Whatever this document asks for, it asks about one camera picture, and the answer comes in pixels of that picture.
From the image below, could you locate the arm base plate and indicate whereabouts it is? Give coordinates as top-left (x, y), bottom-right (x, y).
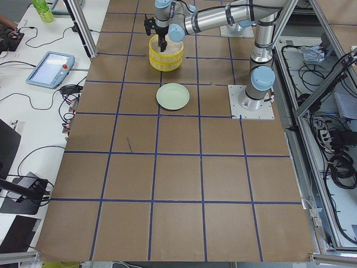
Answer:
top-left (228, 85), bottom-right (275, 120)
top-left (220, 23), bottom-right (254, 39)

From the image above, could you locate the black cable bundle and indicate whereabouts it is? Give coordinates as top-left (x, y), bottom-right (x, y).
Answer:
top-left (323, 150), bottom-right (355, 190)

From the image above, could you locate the teach pendant tablet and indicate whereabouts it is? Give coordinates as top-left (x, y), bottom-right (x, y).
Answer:
top-left (26, 51), bottom-right (75, 89)

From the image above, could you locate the aluminium frame post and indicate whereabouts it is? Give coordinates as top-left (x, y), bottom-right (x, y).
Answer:
top-left (64, 0), bottom-right (98, 59)

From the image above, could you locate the mint green plate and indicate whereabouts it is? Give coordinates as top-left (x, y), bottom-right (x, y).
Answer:
top-left (156, 83), bottom-right (190, 111)

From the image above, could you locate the brown bun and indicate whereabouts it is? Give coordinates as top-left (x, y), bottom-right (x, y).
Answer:
top-left (158, 40), bottom-right (167, 49)

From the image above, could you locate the yellow steamer basket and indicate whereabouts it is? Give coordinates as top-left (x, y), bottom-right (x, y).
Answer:
top-left (149, 57), bottom-right (182, 72)
top-left (148, 35), bottom-right (184, 63)

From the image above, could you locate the green plastic bottle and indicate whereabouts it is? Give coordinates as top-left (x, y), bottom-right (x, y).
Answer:
top-left (32, 0), bottom-right (54, 23)

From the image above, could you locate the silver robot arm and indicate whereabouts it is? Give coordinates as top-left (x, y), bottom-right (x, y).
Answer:
top-left (144, 1), bottom-right (297, 77)

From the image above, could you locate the black laptop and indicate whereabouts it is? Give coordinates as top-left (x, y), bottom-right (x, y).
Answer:
top-left (1, 216), bottom-right (41, 253)

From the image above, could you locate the black camera stand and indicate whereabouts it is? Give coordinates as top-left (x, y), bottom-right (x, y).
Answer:
top-left (1, 173), bottom-right (50, 215)

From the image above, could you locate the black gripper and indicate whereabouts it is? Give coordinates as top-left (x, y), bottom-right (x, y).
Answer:
top-left (155, 26), bottom-right (169, 52)

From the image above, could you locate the aluminium side frame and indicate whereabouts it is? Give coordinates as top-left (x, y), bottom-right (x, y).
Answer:
top-left (273, 1), bottom-right (356, 267)

